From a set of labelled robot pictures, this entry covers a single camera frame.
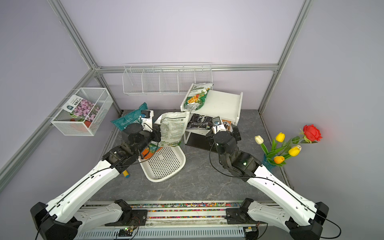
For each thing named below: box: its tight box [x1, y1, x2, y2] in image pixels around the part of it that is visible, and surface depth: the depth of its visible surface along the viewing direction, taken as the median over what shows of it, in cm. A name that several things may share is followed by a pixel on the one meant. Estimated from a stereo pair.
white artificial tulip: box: [254, 135, 266, 148], surface depth 71 cm
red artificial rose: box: [303, 124, 323, 142], surface depth 63 cm
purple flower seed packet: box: [62, 94, 100, 122], surface depth 75 cm
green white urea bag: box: [184, 83, 214, 111], surface depth 77 cm
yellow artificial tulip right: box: [288, 145, 302, 157], surface depth 65 cm
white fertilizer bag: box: [153, 111, 191, 147], surface depth 76 cm
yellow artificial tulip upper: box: [275, 132, 286, 143], surface depth 71 cm
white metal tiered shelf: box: [180, 83, 243, 145], surface depth 79 cm
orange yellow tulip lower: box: [273, 156, 285, 164], surface depth 62 cm
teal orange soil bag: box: [110, 102, 148, 131], surface depth 91 cm
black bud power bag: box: [188, 113, 213, 130], surface depth 90 cm
